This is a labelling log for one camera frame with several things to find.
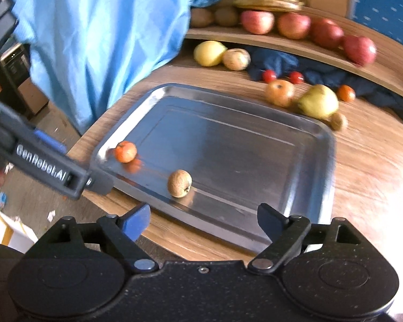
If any wooden shelf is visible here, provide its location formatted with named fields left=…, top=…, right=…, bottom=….
left=185, top=0, right=403, bottom=104

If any small orange tomato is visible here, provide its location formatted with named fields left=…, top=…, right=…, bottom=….
left=114, top=141, right=138, bottom=163
left=337, top=85, right=357, bottom=103

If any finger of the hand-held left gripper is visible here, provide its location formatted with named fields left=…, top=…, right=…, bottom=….
left=85, top=170, right=115, bottom=196

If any yellow apple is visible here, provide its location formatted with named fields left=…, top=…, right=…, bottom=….
left=222, top=49, right=251, bottom=71

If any blue striped sleeve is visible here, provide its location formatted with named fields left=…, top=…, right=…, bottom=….
left=5, top=0, right=224, bottom=135

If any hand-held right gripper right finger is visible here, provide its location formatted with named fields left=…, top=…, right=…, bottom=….
left=247, top=203, right=364, bottom=274

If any yellow green pear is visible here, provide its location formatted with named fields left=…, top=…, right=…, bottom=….
left=296, top=84, right=340, bottom=119

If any white and yellow box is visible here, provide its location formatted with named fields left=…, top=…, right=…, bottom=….
left=0, top=208, right=39, bottom=254

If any yellow lemon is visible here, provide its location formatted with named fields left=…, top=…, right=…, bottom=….
left=193, top=40, right=228, bottom=67

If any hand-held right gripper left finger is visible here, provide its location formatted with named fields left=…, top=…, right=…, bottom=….
left=37, top=203, right=160, bottom=274

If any dark navy cloth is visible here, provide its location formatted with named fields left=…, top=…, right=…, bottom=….
left=247, top=47, right=403, bottom=128

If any small brown longan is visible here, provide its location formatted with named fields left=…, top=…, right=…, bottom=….
left=167, top=169, right=193, bottom=198
left=330, top=112, right=348, bottom=131

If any red apple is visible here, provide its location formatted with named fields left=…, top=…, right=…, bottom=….
left=310, top=18, right=345, bottom=49
left=240, top=10, right=275, bottom=35
left=277, top=12, right=312, bottom=40
left=343, top=35, right=377, bottom=67

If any blue dotted panel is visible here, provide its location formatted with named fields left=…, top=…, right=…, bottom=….
left=351, top=0, right=403, bottom=46

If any metal tray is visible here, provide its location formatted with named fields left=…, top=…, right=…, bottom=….
left=89, top=83, right=336, bottom=255

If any small cardboard box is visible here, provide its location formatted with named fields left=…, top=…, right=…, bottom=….
left=18, top=77, right=49, bottom=118

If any brown kiwi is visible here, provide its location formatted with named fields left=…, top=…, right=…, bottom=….
left=214, top=5, right=240, bottom=27
left=190, top=7, right=215, bottom=28

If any black appliance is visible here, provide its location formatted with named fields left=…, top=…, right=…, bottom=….
left=0, top=42, right=32, bottom=118

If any orange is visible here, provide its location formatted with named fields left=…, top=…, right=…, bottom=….
left=265, top=79, right=295, bottom=107

